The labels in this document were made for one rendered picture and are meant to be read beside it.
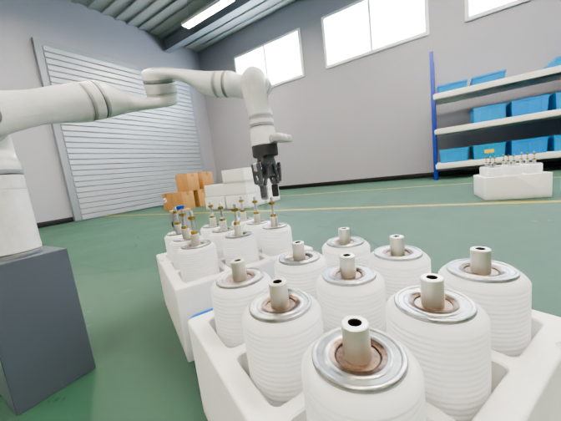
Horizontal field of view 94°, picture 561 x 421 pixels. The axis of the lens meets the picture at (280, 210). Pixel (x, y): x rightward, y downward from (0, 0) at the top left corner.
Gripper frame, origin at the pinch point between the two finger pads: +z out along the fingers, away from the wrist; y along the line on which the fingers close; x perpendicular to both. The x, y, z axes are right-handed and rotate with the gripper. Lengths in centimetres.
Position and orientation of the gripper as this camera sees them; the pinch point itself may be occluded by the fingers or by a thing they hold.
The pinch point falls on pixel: (270, 193)
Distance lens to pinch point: 78.1
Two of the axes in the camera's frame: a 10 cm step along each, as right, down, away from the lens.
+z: 1.2, 9.8, 1.4
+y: -4.4, 1.8, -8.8
